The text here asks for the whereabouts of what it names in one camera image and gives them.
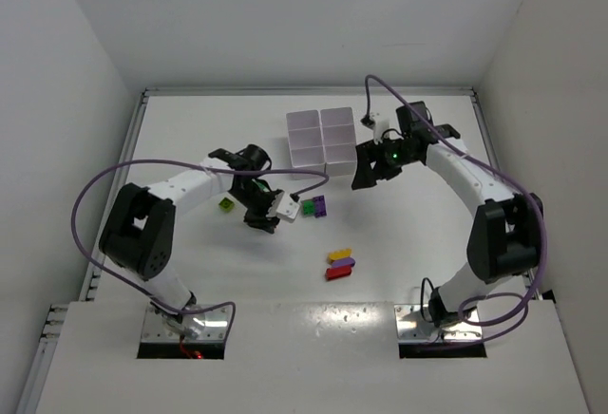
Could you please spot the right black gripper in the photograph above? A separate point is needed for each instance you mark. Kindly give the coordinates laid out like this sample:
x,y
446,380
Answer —
x,y
375,160

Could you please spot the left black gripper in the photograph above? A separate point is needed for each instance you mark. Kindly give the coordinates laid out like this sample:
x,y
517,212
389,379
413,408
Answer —
x,y
259,215

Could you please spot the lime green lego brick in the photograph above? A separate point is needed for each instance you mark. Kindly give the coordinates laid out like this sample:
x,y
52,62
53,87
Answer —
x,y
226,205

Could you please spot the long red lego brick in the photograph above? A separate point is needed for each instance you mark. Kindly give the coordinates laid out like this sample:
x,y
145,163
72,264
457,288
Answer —
x,y
337,273

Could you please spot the dark green lego brick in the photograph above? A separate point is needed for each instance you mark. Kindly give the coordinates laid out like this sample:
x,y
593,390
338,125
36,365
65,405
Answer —
x,y
261,186

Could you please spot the yellow lego brick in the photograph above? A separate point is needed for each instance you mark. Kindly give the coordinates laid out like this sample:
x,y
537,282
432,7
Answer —
x,y
339,254

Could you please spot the lavender curved lego brick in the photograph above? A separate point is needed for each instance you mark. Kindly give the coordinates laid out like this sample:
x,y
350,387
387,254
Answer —
x,y
343,262

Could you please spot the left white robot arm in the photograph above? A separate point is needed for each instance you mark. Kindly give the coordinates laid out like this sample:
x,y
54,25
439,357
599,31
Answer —
x,y
138,234

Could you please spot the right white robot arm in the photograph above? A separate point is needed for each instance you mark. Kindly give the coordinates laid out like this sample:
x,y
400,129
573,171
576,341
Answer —
x,y
504,240

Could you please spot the right white compartment tray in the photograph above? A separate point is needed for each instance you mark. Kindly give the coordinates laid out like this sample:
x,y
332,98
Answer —
x,y
339,141

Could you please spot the white compartment tray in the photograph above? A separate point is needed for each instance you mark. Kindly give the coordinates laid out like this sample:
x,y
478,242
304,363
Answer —
x,y
339,141
305,140

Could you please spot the purple lego plate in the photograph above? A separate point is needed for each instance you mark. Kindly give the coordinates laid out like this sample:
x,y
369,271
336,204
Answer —
x,y
319,206

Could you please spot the left white compartment tray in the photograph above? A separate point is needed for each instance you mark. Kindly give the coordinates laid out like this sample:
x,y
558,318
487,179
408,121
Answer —
x,y
305,140

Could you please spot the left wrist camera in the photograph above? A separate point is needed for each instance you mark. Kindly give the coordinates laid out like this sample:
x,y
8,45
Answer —
x,y
285,207

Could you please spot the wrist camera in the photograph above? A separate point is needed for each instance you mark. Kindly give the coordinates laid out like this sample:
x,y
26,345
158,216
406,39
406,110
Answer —
x,y
285,207
377,125

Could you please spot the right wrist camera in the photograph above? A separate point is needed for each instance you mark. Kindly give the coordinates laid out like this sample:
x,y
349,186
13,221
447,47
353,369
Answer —
x,y
377,125

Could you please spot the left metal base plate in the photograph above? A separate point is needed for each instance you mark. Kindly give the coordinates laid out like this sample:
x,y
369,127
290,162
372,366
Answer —
x,y
203,328

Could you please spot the metal base plate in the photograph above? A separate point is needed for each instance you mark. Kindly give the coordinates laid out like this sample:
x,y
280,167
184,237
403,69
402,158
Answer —
x,y
203,328
414,327

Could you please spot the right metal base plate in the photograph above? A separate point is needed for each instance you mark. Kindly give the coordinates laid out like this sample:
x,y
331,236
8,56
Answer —
x,y
414,327

